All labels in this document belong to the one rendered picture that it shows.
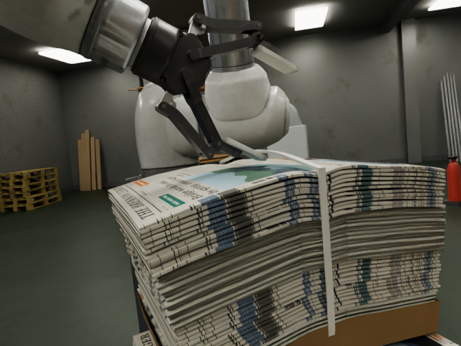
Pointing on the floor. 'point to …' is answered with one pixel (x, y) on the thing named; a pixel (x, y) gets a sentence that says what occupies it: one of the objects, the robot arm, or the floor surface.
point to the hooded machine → (293, 139)
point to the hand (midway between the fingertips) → (272, 110)
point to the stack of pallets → (29, 189)
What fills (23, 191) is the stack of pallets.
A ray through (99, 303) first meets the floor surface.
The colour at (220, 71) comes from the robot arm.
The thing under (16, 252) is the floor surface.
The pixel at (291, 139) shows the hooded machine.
